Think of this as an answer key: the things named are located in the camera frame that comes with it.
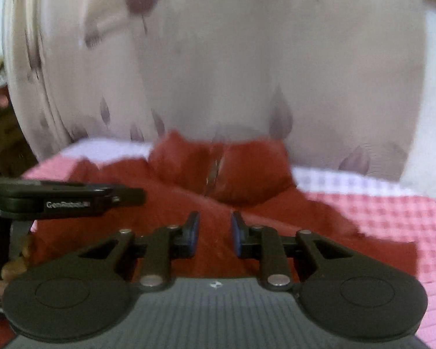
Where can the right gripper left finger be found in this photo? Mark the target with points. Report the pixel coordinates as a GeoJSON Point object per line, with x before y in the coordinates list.
{"type": "Point", "coordinates": [87, 292]}

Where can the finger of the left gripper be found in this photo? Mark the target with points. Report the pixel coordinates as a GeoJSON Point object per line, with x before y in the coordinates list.
{"type": "Point", "coordinates": [47, 200]}

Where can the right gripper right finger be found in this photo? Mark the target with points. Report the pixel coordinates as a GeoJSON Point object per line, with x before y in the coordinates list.
{"type": "Point", "coordinates": [341, 290]}

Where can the red puffer jacket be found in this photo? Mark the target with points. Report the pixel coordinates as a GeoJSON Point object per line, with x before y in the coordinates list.
{"type": "Point", "coordinates": [214, 179]}

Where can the person's left hand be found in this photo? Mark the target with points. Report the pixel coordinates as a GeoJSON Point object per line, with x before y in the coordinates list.
{"type": "Point", "coordinates": [15, 267]}

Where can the cluttered brown side shelf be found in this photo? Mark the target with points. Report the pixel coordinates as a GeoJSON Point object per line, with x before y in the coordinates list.
{"type": "Point", "coordinates": [16, 156]}

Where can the pink checkered bedspread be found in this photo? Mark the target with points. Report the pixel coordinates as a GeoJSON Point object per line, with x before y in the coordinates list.
{"type": "Point", "coordinates": [380, 208]}

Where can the beige leaf print curtain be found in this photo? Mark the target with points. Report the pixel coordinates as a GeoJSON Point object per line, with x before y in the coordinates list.
{"type": "Point", "coordinates": [338, 81]}

